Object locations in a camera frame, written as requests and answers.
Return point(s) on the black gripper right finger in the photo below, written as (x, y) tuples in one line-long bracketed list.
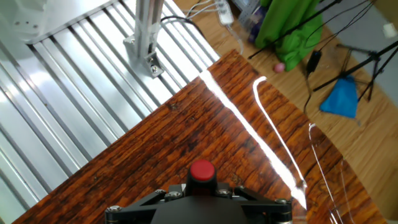
[(270, 208)]

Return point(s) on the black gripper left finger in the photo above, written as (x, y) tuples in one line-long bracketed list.
[(124, 213)]

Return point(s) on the black ladle with red band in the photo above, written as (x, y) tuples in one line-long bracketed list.
[(202, 170)]

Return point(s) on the glossy wood grain mat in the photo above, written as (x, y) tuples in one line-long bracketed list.
[(186, 124)]

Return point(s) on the blue cloth bag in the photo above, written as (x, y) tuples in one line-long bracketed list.
[(342, 99)]

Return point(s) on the small pink ball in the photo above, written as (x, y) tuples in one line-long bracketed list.
[(279, 68)]

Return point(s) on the green cloth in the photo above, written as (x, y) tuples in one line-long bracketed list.
[(298, 49)]

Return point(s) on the purple plastic bag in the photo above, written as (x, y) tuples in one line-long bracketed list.
[(258, 25)]

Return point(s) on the white metal shelf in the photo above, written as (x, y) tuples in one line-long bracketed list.
[(248, 12)]

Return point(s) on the white power strip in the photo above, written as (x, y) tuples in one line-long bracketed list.
[(225, 14)]

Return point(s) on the white stand with base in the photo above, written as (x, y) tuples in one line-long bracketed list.
[(46, 15)]

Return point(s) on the white paper scrap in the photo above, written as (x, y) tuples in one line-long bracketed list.
[(390, 30)]

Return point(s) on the aluminium frame post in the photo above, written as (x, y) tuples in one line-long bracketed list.
[(147, 31)]

